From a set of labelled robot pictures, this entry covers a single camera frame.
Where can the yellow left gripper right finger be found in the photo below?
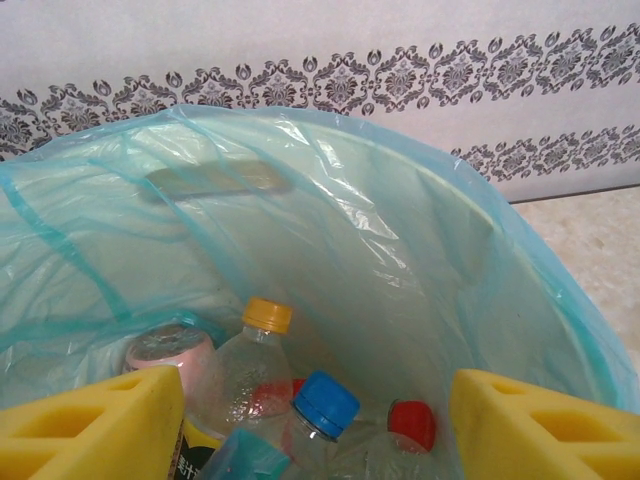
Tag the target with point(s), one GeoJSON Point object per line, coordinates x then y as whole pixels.
{"type": "Point", "coordinates": [480, 415]}

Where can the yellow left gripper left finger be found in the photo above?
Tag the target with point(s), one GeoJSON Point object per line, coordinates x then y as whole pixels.
{"type": "Point", "coordinates": [150, 400]}

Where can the pink yoghurt drink bottle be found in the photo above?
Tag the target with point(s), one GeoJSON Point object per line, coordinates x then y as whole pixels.
{"type": "Point", "coordinates": [170, 355]}

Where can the clear cola bottle red label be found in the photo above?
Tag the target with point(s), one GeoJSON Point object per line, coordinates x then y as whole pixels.
{"type": "Point", "coordinates": [412, 420]}

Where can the orange juice bottle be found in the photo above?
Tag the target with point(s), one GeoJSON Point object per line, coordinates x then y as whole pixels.
{"type": "Point", "coordinates": [262, 315]}

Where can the clear bottle blue cap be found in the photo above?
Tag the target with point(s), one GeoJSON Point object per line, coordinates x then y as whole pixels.
{"type": "Point", "coordinates": [325, 400]}

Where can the cream plastic waste bin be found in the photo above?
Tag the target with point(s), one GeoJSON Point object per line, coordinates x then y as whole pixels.
{"type": "Point", "coordinates": [465, 215]}

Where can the white bin with blue bag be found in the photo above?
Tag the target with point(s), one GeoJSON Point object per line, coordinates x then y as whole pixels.
{"type": "Point", "coordinates": [350, 225]}

